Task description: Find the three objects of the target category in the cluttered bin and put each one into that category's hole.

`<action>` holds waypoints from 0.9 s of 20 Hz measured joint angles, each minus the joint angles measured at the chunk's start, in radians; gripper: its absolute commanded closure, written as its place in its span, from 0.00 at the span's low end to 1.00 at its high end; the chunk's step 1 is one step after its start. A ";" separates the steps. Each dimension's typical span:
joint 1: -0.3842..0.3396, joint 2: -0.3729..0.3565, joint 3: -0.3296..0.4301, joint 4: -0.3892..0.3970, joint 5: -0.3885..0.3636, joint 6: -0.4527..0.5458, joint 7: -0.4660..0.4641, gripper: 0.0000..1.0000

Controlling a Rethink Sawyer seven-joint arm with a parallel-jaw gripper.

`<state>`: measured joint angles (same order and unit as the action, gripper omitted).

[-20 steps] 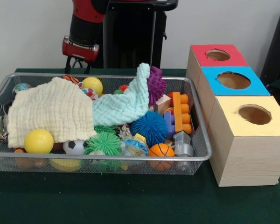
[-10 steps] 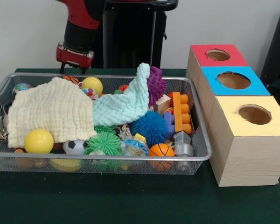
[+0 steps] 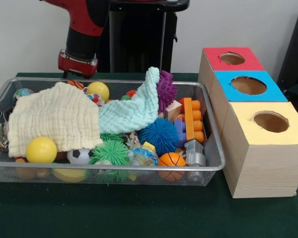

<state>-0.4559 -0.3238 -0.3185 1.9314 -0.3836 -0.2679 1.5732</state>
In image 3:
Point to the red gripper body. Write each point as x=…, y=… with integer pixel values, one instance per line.
x=77, y=67

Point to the tiger plush toy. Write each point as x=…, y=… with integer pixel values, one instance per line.
x=75, y=83

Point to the cream waffle cloth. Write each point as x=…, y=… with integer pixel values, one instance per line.
x=52, y=119

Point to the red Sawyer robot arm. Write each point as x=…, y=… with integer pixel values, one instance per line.
x=84, y=24

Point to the clear mesh bin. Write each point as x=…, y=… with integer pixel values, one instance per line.
x=5, y=174

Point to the wooden box with three holes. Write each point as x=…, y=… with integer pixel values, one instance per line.
x=263, y=168

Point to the light teal waffle cloth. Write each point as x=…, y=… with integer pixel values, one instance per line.
x=124, y=114

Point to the large yellow ball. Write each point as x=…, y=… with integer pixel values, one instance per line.
x=41, y=150

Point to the small soccer ball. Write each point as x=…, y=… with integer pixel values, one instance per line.
x=78, y=156

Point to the green spiky ball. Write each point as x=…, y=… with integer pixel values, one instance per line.
x=109, y=153

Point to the purple spiky toy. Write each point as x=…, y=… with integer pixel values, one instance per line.
x=167, y=91

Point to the blue spiky ball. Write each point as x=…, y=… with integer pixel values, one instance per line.
x=159, y=136

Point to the orange building block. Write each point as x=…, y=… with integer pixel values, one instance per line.
x=188, y=119

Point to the orange toy basketball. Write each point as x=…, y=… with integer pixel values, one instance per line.
x=171, y=160

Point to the black chair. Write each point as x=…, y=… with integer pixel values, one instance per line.
x=295, y=49

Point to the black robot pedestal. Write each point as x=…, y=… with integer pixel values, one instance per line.
x=139, y=37

